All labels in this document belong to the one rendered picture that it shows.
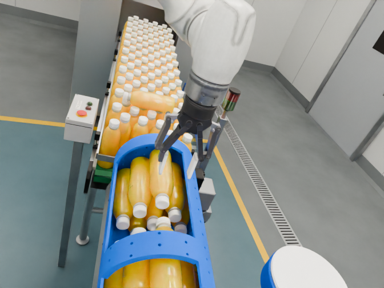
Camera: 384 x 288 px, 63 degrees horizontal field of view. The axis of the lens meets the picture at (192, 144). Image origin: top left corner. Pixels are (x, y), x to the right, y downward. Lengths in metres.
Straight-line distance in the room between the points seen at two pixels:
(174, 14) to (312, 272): 0.91
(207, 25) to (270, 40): 5.54
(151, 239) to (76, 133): 0.67
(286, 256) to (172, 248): 0.53
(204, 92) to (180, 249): 0.36
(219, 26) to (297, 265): 0.84
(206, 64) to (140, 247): 0.42
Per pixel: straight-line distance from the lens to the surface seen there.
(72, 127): 1.30
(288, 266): 1.16
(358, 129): 4.68
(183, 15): 0.73
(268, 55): 6.27
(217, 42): 0.62
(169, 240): 0.76
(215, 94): 0.66
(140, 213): 0.94
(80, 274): 2.12
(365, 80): 4.76
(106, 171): 1.37
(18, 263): 2.17
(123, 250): 0.77
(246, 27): 0.63
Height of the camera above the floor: 1.82
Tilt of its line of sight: 33 degrees down
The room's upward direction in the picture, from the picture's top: 21 degrees clockwise
